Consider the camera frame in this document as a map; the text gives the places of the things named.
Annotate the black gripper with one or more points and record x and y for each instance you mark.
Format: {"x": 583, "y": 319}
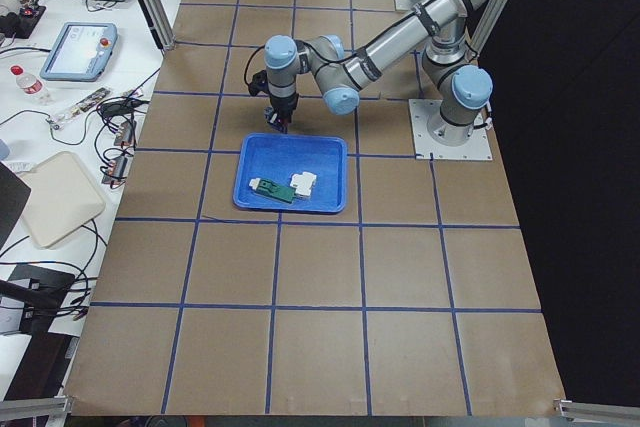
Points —
{"x": 282, "y": 105}

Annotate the blue plastic tray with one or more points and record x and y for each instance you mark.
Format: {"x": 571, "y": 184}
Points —
{"x": 278, "y": 156}

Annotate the white circuit breaker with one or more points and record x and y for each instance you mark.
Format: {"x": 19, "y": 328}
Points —
{"x": 303, "y": 184}

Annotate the green terminal block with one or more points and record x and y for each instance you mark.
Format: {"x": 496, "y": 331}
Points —
{"x": 272, "y": 190}

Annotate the near teach pendant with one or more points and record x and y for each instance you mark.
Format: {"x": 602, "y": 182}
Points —
{"x": 81, "y": 52}

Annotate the plastic water bottle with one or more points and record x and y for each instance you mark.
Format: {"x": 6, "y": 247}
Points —
{"x": 31, "y": 86}

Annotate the black monitor stand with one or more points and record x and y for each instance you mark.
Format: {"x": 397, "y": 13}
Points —
{"x": 31, "y": 297}

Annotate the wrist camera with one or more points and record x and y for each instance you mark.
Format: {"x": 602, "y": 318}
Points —
{"x": 258, "y": 84}

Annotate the usb hub with cables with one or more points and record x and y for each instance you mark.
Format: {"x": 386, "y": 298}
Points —
{"x": 116, "y": 159}

